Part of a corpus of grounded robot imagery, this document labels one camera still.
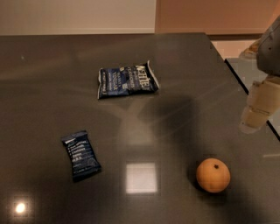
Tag grey side table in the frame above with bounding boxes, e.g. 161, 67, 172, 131
224, 57, 280, 139

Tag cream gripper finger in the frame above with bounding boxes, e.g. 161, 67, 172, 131
239, 75, 280, 134

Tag orange fruit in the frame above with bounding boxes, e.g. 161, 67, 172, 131
196, 158, 231, 193

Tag blue kettle chip bag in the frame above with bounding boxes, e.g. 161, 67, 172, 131
98, 61, 159, 99

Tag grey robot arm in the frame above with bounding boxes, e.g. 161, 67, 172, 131
239, 17, 280, 134

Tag dark blue rxbar wrapper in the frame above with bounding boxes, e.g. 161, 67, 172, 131
61, 130, 102, 182

